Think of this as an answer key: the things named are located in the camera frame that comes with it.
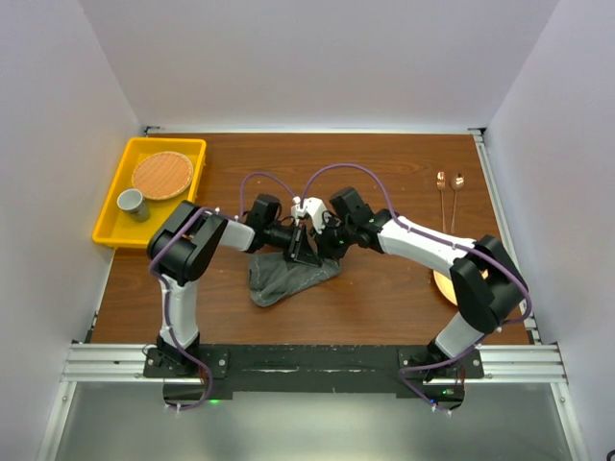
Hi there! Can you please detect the rose gold spoon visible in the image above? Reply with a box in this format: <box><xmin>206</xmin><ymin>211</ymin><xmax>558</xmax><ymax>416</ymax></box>
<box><xmin>450</xmin><ymin>172</ymin><xmax>465</xmax><ymax>234</ymax></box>

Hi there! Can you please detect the orange woven coaster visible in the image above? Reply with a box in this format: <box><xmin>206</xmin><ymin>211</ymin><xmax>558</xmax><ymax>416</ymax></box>
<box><xmin>132</xmin><ymin>151</ymin><xmax>194</xmax><ymax>201</ymax></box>

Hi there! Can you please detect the grey cloth napkin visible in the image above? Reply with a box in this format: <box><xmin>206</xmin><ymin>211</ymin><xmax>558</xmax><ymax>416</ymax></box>
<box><xmin>248</xmin><ymin>253</ymin><xmax>341</xmax><ymax>307</ymax></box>

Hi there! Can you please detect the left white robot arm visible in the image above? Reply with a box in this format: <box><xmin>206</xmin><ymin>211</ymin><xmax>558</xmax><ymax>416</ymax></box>
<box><xmin>147</xmin><ymin>194</ymin><xmax>339</xmax><ymax>376</ymax></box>

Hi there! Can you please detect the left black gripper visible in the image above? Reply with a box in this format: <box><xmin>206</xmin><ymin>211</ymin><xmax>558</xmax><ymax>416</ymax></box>
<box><xmin>263</xmin><ymin>221</ymin><xmax>320</xmax><ymax>266</ymax></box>

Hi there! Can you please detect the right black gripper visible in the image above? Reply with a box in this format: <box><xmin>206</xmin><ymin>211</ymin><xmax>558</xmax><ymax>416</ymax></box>
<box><xmin>309</xmin><ymin>214</ymin><xmax>355</xmax><ymax>263</ymax></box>

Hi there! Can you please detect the grey ceramic cup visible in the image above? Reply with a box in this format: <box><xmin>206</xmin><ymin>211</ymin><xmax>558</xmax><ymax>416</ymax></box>
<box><xmin>116</xmin><ymin>188</ymin><xmax>150</xmax><ymax>223</ymax></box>

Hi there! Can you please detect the yellow plastic tray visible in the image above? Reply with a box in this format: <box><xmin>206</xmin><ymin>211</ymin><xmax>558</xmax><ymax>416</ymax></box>
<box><xmin>92</xmin><ymin>137</ymin><xmax>207</xmax><ymax>249</ymax></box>

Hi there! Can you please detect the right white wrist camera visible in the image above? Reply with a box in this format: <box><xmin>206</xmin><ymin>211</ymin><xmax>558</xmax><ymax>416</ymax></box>
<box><xmin>303</xmin><ymin>198</ymin><xmax>328</xmax><ymax>234</ymax></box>

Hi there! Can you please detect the rose gold fork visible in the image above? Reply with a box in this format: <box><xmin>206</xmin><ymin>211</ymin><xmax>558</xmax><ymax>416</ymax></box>
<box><xmin>436</xmin><ymin>171</ymin><xmax>447</xmax><ymax>233</ymax></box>

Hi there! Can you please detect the aluminium frame rail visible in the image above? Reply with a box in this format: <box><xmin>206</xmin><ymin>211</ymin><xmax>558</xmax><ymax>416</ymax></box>
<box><xmin>33</xmin><ymin>126</ymin><xmax>590</xmax><ymax>461</ymax></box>

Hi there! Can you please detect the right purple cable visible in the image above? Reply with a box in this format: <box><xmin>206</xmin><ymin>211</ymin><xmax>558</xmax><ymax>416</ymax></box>
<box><xmin>304</xmin><ymin>162</ymin><xmax>533</xmax><ymax>414</ymax></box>

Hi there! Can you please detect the golden round plate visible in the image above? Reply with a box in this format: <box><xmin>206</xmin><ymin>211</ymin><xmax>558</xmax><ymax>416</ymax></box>
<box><xmin>432</xmin><ymin>271</ymin><xmax>457</xmax><ymax>305</ymax></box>

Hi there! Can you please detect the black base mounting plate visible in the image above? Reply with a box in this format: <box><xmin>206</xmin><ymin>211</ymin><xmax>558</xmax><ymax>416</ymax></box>
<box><xmin>142</xmin><ymin>344</ymin><xmax>484</xmax><ymax>409</ymax></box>

